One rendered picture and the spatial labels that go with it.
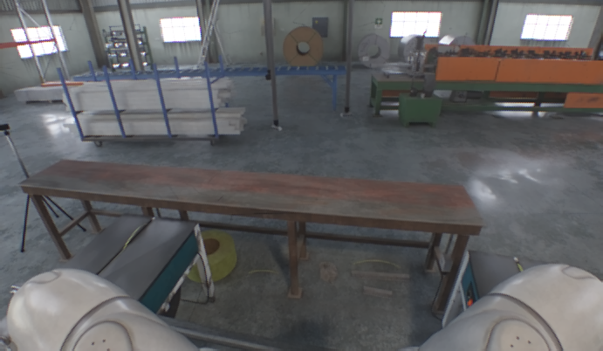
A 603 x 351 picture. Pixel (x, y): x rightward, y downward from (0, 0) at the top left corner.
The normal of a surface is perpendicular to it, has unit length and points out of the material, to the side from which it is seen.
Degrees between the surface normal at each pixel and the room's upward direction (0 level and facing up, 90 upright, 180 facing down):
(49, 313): 24
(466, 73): 90
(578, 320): 32
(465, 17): 90
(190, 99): 90
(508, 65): 90
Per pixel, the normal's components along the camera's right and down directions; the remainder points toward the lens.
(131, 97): -0.05, 0.46
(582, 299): 0.13, -0.74
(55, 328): -0.08, -0.52
